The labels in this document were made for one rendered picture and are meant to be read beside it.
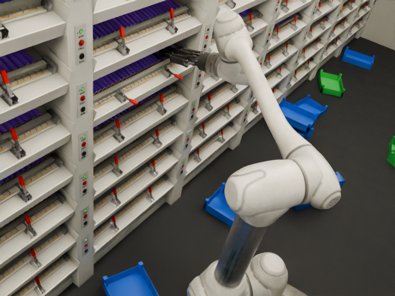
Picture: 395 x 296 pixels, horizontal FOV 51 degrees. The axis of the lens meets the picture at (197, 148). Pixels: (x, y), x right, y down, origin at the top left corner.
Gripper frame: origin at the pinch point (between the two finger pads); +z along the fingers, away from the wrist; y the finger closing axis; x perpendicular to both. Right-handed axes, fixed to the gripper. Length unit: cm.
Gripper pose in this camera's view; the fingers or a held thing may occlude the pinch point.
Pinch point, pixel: (168, 52)
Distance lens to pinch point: 176.2
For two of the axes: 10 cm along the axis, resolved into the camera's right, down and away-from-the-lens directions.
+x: 0.1, 8.3, 5.5
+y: -5.7, 4.6, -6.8
